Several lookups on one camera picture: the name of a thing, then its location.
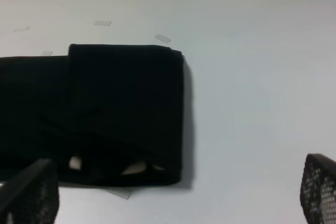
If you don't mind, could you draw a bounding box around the clear tape piece far left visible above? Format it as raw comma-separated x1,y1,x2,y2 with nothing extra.
13,26,30,33

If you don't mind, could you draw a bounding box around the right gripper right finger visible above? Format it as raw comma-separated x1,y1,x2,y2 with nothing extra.
300,154,335,224

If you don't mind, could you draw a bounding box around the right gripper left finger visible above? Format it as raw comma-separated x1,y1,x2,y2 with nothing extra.
1,159,59,223

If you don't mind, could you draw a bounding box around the clear tape piece far right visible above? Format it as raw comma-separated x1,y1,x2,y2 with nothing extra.
154,34,171,44

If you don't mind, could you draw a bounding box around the black short sleeve shirt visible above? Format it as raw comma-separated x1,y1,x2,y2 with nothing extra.
1,44,184,187

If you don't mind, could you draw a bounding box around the clear tape piece front right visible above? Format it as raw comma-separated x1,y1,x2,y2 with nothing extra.
106,187,132,200

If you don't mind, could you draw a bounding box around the clear tape piece far centre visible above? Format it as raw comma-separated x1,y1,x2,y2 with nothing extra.
94,20,112,26

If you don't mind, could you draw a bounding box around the clear tape piece behind shirt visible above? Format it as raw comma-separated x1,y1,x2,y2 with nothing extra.
41,51,53,56

